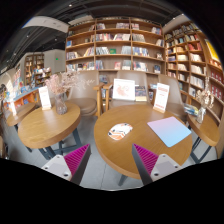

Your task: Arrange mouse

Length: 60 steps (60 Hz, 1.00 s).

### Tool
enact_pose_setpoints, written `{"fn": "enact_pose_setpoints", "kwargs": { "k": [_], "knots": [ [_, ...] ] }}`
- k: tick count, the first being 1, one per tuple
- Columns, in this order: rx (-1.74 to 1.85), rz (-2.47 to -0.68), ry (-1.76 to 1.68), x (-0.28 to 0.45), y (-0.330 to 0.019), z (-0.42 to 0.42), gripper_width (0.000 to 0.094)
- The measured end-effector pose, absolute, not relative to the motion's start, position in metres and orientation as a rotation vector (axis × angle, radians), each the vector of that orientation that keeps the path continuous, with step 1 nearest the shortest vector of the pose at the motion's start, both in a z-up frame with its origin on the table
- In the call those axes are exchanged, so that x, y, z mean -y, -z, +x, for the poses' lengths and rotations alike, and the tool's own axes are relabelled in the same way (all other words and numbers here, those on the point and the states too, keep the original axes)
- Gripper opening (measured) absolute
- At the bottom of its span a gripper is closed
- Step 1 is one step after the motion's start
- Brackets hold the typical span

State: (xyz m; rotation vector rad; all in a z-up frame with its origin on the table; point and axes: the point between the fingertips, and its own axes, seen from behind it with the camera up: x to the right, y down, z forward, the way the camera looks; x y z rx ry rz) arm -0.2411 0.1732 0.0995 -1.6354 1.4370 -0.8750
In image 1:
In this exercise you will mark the white red-print sign stand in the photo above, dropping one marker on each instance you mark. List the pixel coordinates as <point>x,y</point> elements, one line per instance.
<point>161,96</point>

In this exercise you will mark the orange low book display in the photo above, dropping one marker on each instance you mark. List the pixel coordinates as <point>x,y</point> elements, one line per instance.
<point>28,96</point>

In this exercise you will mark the small white table sign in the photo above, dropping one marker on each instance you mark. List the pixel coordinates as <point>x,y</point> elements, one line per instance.
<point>44,97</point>

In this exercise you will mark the white ceiling panel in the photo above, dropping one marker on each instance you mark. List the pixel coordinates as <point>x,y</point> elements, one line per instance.
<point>46,24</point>

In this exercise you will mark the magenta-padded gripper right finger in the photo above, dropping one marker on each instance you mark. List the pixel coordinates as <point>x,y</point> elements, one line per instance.
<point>148,160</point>

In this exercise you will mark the round wooden side table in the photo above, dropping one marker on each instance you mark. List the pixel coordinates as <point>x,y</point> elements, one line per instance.
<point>206,130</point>
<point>46,130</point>

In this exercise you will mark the beige armchair with picture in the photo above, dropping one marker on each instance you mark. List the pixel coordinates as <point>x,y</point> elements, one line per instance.
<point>133,75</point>

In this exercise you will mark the beige wooden-arm armchair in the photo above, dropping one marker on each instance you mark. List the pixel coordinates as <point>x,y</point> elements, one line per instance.
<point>176,100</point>
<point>86,105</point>

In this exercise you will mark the dark cover book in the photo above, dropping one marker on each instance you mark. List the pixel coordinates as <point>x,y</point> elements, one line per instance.
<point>140,93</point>

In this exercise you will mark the glass vase with pink flowers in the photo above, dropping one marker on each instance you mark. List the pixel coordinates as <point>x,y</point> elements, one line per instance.
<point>61,105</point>

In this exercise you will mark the large wooden bookshelf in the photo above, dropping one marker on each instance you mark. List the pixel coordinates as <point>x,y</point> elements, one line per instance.
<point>113,43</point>

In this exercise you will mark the white framed picture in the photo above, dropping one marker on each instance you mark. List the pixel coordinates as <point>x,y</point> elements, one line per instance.
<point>123,89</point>

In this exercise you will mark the blue and yellow book stack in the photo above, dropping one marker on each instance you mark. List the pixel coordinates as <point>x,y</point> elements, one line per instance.
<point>191,109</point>

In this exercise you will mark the teal book stack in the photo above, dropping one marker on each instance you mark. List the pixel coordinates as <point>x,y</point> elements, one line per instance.
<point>152,86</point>

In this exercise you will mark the glass vase with pale flowers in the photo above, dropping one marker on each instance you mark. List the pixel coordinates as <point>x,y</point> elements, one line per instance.
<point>201,116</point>

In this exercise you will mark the white and orange computer mouse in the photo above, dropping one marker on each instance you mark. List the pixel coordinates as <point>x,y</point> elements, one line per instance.
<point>120,131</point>

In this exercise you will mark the wooden bookshelf with yellow panel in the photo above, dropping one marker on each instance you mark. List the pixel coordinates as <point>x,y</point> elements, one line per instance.
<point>193,60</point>

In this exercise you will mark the small distant wooden bookshelf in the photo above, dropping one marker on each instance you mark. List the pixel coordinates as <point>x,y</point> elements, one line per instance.
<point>33,66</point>

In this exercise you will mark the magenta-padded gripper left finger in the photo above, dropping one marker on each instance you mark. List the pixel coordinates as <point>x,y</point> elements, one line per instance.
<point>75,160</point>

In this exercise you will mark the pale lilac mouse pad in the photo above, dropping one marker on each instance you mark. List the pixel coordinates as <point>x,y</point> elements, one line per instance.
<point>170,130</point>

